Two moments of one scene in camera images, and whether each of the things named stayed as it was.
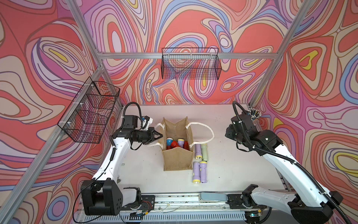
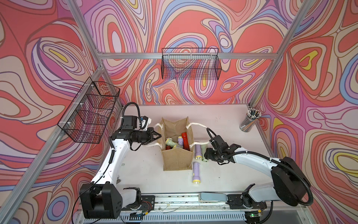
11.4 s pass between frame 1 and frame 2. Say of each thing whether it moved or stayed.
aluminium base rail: stayed
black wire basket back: stayed
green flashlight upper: stayed
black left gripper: stayed
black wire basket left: stayed
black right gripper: moved
